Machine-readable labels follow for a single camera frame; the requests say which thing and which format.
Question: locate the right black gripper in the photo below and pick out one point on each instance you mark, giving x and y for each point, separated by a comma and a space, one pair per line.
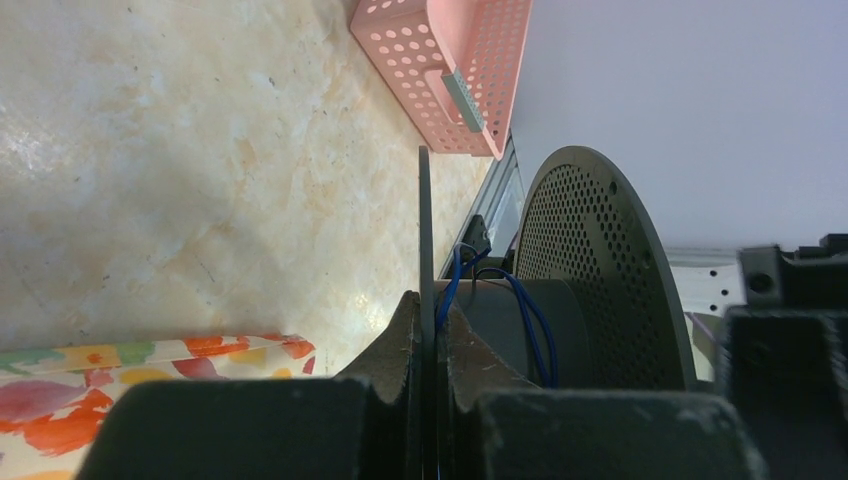
782, 357

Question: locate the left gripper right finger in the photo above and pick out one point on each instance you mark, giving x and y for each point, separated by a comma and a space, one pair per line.
468, 372

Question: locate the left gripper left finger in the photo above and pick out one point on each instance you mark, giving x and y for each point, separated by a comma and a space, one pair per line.
390, 433

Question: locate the dark grey cable spool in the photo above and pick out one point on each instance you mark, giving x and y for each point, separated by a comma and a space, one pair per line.
591, 302

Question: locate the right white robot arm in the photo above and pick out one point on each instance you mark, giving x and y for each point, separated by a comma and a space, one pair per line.
708, 284

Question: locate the pink plastic basket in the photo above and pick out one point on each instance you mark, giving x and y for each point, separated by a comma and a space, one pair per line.
453, 65

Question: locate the floral orange cloth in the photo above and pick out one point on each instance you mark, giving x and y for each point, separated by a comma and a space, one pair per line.
54, 401

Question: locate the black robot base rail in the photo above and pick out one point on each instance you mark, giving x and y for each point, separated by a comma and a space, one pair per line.
479, 258

